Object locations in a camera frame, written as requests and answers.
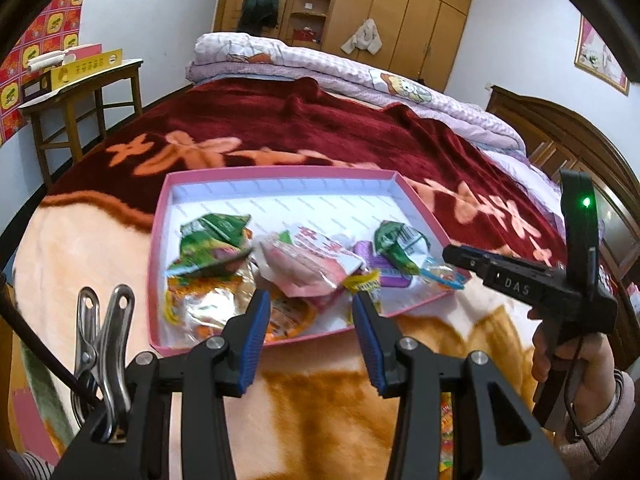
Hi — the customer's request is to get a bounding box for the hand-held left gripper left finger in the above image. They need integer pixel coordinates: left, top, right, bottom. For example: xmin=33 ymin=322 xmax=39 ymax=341
xmin=50 ymin=290 xmax=273 ymax=480

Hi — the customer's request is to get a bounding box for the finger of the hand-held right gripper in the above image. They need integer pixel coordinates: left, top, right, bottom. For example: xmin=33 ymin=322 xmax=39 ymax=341
xmin=442 ymin=244 xmax=490 ymax=277

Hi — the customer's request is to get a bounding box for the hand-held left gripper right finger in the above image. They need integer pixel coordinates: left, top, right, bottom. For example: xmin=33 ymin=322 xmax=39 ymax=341
xmin=351 ymin=291 xmax=571 ymax=480

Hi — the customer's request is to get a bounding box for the blue clear candy wrapper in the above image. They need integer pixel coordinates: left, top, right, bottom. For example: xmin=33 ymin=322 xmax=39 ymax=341
xmin=420 ymin=257 xmax=468 ymax=292

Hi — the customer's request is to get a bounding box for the yellow green snack packet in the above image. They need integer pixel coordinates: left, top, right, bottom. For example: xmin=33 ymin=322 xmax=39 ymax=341
xmin=342 ymin=269 xmax=382 ymax=296

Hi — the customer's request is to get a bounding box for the orange clear snack packet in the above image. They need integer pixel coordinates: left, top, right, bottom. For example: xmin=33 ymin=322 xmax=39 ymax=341
xmin=165 ymin=260 xmax=321 ymax=343

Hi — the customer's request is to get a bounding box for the purple tin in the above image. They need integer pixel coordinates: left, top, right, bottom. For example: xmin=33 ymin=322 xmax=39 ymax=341
xmin=352 ymin=240 xmax=409 ymax=289

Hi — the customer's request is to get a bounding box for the pink meat snack packet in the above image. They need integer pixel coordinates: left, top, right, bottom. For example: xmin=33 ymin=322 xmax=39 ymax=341
xmin=252 ymin=227 xmax=364 ymax=307

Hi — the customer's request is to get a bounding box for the burger gummy packet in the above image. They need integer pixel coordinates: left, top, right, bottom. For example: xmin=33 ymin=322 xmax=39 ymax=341
xmin=439 ymin=391 xmax=454 ymax=474

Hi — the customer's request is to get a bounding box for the pink cardboard box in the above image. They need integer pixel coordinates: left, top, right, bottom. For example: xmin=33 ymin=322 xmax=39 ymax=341
xmin=147 ymin=165 xmax=473 ymax=357

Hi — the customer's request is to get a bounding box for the person's right forearm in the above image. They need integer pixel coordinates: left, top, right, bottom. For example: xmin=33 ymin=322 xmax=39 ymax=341
xmin=557 ymin=367 xmax=639 ymax=467

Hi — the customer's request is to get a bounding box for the person's right hand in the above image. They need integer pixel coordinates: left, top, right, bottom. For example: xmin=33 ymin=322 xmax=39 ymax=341
xmin=530 ymin=310 xmax=622 ymax=419

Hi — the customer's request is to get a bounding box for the metal spring clip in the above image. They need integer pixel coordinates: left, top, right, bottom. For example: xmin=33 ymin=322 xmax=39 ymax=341
xmin=72 ymin=285 xmax=137 ymax=443

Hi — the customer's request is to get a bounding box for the wooden headboard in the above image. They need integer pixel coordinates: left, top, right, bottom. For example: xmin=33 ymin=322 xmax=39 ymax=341
xmin=486 ymin=85 xmax=640 ymax=361

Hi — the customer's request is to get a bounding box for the red floral printed blanket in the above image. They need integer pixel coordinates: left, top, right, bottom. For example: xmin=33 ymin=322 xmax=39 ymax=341
xmin=10 ymin=77 xmax=608 ymax=480

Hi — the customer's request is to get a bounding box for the lilac folded quilt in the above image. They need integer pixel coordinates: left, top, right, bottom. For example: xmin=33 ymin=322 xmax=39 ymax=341
xmin=186 ymin=32 xmax=567 ymax=231

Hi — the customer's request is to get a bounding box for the beige hanging towel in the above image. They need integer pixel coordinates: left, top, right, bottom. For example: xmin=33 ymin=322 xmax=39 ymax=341
xmin=341 ymin=18 xmax=382 ymax=57

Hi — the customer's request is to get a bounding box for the wooden wardrobe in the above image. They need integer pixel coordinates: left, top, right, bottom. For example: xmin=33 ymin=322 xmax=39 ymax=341
xmin=212 ymin=0 xmax=475 ymax=93

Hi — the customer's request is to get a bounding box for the striped cloth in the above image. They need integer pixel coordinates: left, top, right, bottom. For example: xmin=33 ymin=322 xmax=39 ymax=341
xmin=20 ymin=450 xmax=56 ymax=480

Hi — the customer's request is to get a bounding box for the wooden side table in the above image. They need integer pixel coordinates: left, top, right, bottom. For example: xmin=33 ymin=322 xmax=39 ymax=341
xmin=17 ymin=57 xmax=146 ymax=188

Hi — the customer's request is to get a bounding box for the yellow long box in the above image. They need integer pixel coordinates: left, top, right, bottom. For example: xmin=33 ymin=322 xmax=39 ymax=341
xmin=50 ymin=49 xmax=124 ymax=89

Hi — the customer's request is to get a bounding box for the dark hanging coat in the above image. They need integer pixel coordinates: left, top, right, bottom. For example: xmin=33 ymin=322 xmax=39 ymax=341
xmin=237 ymin=0 xmax=282 ymax=37

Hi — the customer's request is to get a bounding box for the black small box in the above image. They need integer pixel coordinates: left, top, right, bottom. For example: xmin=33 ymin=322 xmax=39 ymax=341
xmin=22 ymin=77 xmax=52 ymax=99

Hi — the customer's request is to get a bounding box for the white paper roll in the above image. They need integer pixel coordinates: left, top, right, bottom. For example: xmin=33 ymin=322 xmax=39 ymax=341
xmin=26 ymin=50 xmax=69 ymax=73

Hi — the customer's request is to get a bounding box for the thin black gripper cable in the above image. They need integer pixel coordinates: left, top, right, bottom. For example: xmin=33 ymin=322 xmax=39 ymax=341
xmin=567 ymin=335 xmax=604 ymax=466

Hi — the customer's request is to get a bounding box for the framed wall picture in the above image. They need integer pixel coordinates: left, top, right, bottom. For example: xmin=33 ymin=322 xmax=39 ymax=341
xmin=574 ymin=14 xmax=631 ymax=97

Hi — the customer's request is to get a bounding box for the red yellow wall poster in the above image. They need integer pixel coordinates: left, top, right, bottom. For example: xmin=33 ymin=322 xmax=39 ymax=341
xmin=0 ymin=0 xmax=90 ymax=147

